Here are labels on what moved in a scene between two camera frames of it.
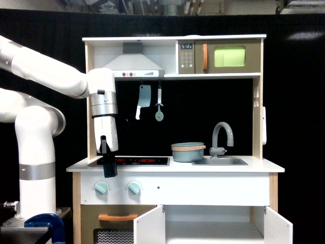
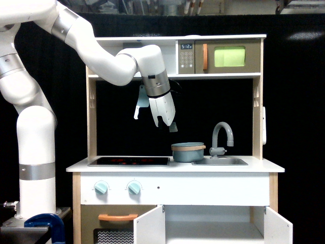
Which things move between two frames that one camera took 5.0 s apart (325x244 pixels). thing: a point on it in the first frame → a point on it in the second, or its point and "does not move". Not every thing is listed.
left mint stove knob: [101, 187] does not move
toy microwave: [219, 56] does not move
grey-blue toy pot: [188, 152] does not move
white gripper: [106, 126] → [163, 108]
